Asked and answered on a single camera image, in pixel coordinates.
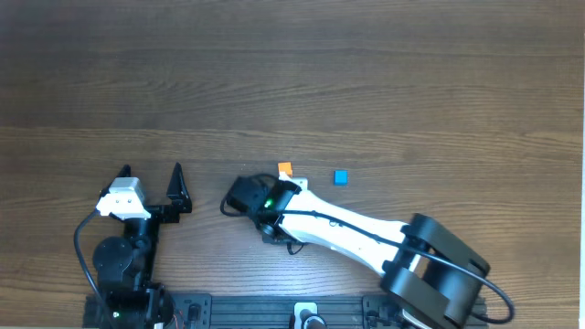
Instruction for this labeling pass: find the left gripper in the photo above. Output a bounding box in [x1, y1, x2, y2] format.
[109, 161, 194, 225]

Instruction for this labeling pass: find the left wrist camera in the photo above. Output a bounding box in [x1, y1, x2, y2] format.
[94, 176, 153, 221]

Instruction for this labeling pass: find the mounting rail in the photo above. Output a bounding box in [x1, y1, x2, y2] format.
[83, 292, 488, 329]

